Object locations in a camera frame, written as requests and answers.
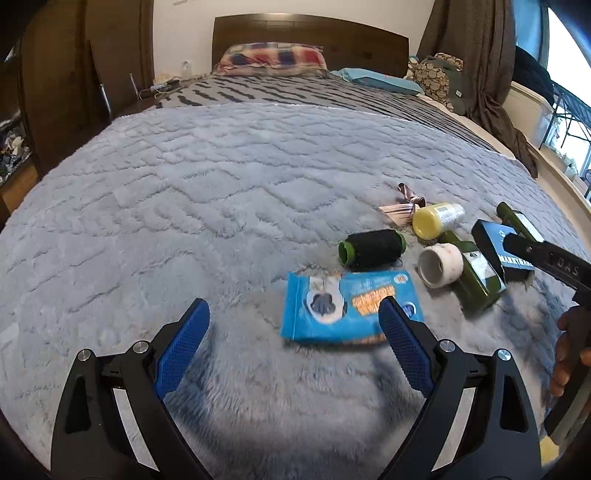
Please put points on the plaid pillow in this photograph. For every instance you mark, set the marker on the plaid pillow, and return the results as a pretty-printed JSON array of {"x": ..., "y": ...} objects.
[{"x": 272, "y": 57}]

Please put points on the teal pillow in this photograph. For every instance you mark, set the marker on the teal pillow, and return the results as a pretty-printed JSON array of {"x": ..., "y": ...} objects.
[{"x": 378, "y": 78}]

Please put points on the person's right hand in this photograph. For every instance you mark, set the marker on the person's right hand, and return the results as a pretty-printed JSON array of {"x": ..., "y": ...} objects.
[{"x": 561, "y": 369}]

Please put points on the grey green plush toy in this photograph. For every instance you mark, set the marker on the grey green plush toy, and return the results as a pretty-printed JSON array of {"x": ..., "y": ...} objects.
[{"x": 458, "y": 92}]

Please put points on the dark wooden headboard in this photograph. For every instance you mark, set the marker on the dark wooden headboard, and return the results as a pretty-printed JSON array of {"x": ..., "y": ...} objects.
[{"x": 323, "y": 34}]

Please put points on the small green glass bottle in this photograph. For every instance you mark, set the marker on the small green glass bottle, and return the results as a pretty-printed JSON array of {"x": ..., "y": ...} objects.
[{"x": 517, "y": 217}]

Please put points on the grey fluffy blanket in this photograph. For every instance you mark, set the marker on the grey fluffy blanket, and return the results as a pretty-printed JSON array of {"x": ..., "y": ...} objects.
[{"x": 184, "y": 207}]

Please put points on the white tape roll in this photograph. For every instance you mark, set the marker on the white tape roll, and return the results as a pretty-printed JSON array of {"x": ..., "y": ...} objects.
[{"x": 450, "y": 265}]

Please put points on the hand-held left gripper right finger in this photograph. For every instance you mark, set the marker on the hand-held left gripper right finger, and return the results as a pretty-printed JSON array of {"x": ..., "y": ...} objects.
[{"x": 401, "y": 341}]

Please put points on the dark blue box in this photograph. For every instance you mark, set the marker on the dark blue box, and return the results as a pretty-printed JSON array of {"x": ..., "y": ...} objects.
[{"x": 489, "y": 235}]

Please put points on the white storage box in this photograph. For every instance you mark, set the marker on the white storage box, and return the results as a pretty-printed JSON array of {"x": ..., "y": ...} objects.
[{"x": 526, "y": 110}]

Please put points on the brown curtain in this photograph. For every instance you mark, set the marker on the brown curtain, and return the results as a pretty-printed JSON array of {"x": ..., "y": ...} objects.
[{"x": 466, "y": 37}]

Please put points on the pile of mixed clothes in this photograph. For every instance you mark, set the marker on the pile of mixed clothes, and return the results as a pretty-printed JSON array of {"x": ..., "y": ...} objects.
[{"x": 14, "y": 147}]

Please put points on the round-pattern plush cushion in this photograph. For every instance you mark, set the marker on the round-pattern plush cushion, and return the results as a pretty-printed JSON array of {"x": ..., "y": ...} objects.
[{"x": 434, "y": 76}]

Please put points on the dark wooden nightstand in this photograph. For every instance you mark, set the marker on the dark wooden nightstand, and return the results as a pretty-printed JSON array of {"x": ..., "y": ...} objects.
[{"x": 134, "y": 108}]

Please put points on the blue wet wipes packet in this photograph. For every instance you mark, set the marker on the blue wet wipes packet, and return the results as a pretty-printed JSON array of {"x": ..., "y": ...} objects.
[{"x": 304, "y": 318}]

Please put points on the grey black striped bedspread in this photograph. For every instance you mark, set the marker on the grey black striped bedspread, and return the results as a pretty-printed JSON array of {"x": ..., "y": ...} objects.
[{"x": 277, "y": 90}]

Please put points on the window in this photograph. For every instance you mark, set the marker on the window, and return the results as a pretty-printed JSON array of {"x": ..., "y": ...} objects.
[{"x": 568, "y": 41}]

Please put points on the black thread spool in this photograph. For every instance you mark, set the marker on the black thread spool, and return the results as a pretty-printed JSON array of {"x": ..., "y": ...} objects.
[{"x": 374, "y": 247}]

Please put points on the yellow lidded clear jar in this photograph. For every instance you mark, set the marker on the yellow lidded clear jar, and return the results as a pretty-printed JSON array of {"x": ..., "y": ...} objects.
[{"x": 427, "y": 221}]

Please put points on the black folding rack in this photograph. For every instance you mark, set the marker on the black folding rack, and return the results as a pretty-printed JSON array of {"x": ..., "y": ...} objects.
[{"x": 568, "y": 106}]

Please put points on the large green glass bottle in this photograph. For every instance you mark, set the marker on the large green glass bottle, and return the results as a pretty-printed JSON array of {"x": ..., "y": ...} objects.
[{"x": 475, "y": 281}]

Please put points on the dark wooden wardrobe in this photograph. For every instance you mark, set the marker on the dark wooden wardrobe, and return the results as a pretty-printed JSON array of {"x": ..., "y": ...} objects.
[{"x": 60, "y": 69}]

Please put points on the black clothing pile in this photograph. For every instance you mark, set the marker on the black clothing pile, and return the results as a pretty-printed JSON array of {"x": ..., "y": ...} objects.
[{"x": 531, "y": 69}]

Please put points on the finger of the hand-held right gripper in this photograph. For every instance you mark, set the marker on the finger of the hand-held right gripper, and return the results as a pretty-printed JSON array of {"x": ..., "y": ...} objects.
[{"x": 521, "y": 244}]

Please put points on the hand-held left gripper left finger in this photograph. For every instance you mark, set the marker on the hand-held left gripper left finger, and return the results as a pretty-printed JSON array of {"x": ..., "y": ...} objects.
[{"x": 184, "y": 341}]

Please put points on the striped wrapper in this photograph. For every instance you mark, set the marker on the striped wrapper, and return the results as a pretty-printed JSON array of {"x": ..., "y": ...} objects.
[{"x": 401, "y": 210}]

